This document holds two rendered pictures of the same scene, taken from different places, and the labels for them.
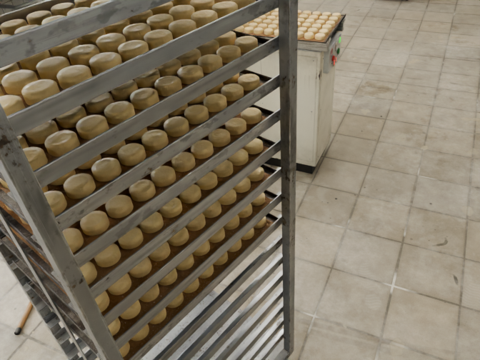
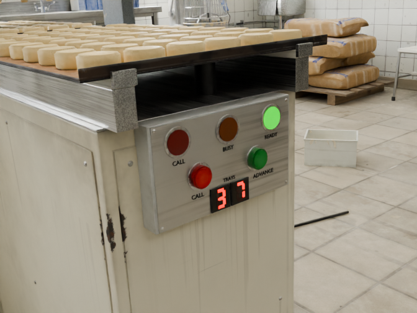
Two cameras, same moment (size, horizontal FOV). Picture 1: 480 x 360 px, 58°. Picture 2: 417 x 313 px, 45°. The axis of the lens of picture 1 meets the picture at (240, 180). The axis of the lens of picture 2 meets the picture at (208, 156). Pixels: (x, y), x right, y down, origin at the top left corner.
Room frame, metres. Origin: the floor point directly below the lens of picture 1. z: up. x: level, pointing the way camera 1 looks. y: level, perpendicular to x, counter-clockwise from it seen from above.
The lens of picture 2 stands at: (1.67, -0.82, 0.98)
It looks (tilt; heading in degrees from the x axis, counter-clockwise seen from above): 18 degrees down; 24
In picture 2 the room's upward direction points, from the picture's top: 3 degrees counter-clockwise
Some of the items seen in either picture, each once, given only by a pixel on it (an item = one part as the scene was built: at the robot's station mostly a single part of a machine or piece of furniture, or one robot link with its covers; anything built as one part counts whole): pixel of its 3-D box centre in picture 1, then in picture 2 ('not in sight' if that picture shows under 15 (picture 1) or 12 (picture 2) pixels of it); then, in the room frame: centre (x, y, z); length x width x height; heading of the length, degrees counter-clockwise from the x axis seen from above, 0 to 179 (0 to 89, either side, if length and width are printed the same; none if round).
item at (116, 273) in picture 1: (196, 206); not in sight; (0.71, 0.10, 1.14); 0.64 x 0.03 x 0.03; 136
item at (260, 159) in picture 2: not in sight; (256, 158); (2.30, -0.61, 0.76); 0.03 x 0.02 x 0.03; 151
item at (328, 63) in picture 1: (332, 52); (220, 157); (2.26, -0.57, 0.77); 0.24 x 0.04 x 0.14; 151
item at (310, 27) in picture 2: not in sight; (323, 27); (6.53, 0.07, 0.62); 0.72 x 0.42 x 0.17; 68
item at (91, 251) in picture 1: (190, 173); not in sight; (0.71, 0.10, 1.23); 0.64 x 0.03 x 0.03; 136
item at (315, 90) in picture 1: (272, 94); (116, 264); (2.44, -0.26, 0.45); 0.70 x 0.34 x 0.90; 61
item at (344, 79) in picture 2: not in sight; (344, 75); (6.41, -0.15, 0.19); 0.72 x 0.42 x 0.15; 156
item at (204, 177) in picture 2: not in sight; (200, 176); (2.21, -0.57, 0.76); 0.03 x 0.02 x 0.03; 151
